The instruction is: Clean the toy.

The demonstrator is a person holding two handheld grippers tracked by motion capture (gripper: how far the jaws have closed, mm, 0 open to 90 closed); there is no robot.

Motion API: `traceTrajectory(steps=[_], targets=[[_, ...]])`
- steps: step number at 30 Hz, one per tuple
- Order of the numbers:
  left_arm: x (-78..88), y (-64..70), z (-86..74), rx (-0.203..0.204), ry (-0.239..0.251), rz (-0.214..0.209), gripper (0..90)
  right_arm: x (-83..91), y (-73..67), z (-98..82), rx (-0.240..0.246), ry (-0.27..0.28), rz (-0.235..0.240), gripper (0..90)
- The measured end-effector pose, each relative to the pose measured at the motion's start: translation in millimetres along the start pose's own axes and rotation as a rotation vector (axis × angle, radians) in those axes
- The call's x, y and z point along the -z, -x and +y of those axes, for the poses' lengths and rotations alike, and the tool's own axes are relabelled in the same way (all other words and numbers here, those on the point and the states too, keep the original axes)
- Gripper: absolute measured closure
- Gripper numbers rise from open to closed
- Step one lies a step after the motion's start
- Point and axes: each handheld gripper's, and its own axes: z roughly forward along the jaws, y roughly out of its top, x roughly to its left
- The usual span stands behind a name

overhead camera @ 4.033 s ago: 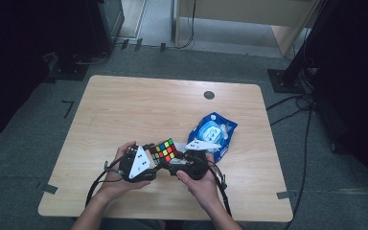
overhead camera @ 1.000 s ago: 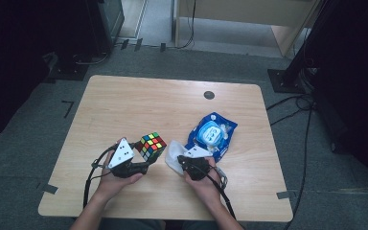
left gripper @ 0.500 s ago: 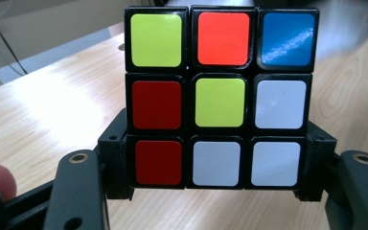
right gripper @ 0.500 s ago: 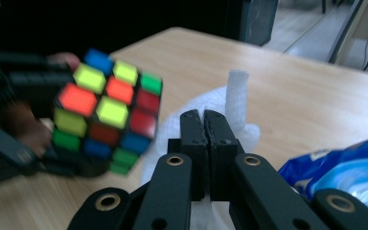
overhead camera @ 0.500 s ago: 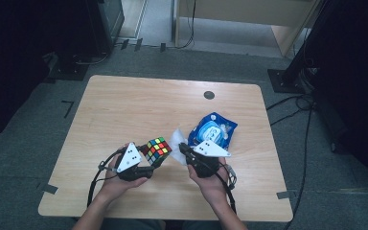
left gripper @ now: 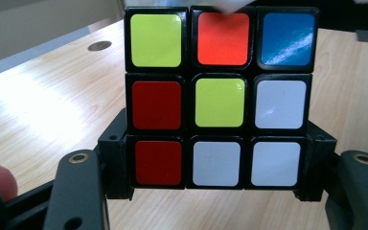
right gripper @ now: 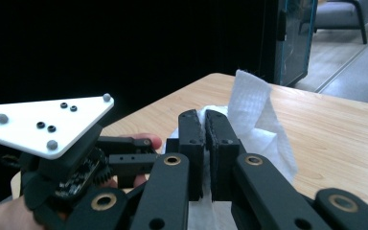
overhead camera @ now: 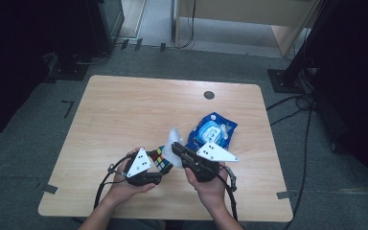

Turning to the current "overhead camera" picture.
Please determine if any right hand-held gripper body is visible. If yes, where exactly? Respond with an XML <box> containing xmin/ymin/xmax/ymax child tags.
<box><xmin>182</xmin><ymin>141</ymin><xmax>240</xmax><ymax>183</ymax></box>

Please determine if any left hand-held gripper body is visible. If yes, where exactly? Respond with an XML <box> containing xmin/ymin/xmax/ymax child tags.
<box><xmin>125</xmin><ymin>147</ymin><xmax>164</xmax><ymax>188</ymax></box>

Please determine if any white wet wipe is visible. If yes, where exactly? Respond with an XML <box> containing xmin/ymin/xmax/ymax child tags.
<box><xmin>161</xmin><ymin>126</ymin><xmax>186</xmax><ymax>170</ymax></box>

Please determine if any multicoloured puzzle cube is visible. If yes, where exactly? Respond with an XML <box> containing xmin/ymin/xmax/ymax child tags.
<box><xmin>148</xmin><ymin>145</ymin><xmax>174</xmax><ymax>175</ymax></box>

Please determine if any blue wet wipes pack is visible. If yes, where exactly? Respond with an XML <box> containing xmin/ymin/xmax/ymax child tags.
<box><xmin>185</xmin><ymin>111</ymin><xmax>239</xmax><ymax>151</ymax></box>

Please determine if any person's right hand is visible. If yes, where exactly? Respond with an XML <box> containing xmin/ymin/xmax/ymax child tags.
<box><xmin>185</xmin><ymin>162</ymin><xmax>230</xmax><ymax>213</ymax></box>

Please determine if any grey tape strip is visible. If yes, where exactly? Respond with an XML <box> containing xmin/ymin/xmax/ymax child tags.
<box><xmin>275</xmin><ymin>190</ymin><xmax>297</xmax><ymax>200</ymax></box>
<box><xmin>41</xmin><ymin>183</ymin><xmax>59</xmax><ymax>196</ymax></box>

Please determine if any black metal stand base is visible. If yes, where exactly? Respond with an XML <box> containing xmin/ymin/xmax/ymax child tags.
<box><xmin>266</xmin><ymin>68</ymin><xmax>305</xmax><ymax>95</ymax></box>
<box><xmin>47</xmin><ymin>52</ymin><xmax>91</xmax><ymax>81</ymax></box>

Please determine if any dark cabinet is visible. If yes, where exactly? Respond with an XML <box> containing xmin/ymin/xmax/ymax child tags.
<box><xmin>85</xmin><ymin>0</ymin><xmax>126</xmax><ymax>56</ymax></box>

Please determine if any light wooden cabinet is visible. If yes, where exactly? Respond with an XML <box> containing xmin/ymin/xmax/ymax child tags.
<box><xmin>173</xmin><ymin>0</ymin><xmax>321</xmax><ymax>59</ymax></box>

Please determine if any dark curtain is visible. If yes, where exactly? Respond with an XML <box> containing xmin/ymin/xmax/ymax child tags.
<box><xmin>284</xmin><ymin>0</ymin><xmax>368</xmax><ymax>207</ymax></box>
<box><xmin>0</xmin><ymin>0</ymin><xmax>92</xmax><ymax>147</ymax></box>

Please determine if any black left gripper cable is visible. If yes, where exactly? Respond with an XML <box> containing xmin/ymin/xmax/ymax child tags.
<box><xmin>93</xmin><ymin>154</ymin><xmax>132</xmax><ymax>211</ymax></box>

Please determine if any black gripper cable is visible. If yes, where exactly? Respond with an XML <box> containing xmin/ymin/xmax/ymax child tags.
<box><xmin>93</xmin><ymin>154</ymin><xmax>132</xmax><ymax>211</ymax></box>
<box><xmin>218</xmin><ymin>165</ymin><xmax>240</xmax><ymax>222</ymax></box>

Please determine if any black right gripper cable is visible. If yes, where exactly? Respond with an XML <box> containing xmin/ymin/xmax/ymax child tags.
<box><xmin>218</xmin><ymin>165</ymin><xmax>240</xmax><ymax>222</ymax></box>

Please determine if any long black floor cable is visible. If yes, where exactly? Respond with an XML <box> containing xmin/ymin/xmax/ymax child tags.
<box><xmin>282</xmin><ymin>104</ymin><xmax>314</xmax><ymax>230</ymax></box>

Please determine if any black hanging cable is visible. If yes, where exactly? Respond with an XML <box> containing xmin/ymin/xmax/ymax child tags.
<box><xmin>174</xmin><ymin>0</ymin><xmax>197</xmax><ymax>50</ymax></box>

